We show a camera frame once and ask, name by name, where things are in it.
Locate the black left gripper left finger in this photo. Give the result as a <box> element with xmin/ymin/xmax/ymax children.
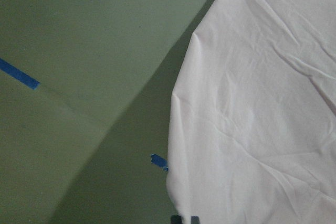
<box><xmin>170</xmin><ymin>215</ymin><xmax>182</xmax><ymax>224</ymax></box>

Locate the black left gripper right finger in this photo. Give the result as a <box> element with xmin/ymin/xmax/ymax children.
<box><xmin>191</xmin><ymin>216</ymin><xmax>200</xmax><ymax>224</ymax></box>

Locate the pink Snoopy t-shirt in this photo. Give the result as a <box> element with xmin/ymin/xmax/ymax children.
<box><xmin>167</xmin><ymin>0</ymin><xmax>335</xmax><ymax>223</ymax></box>

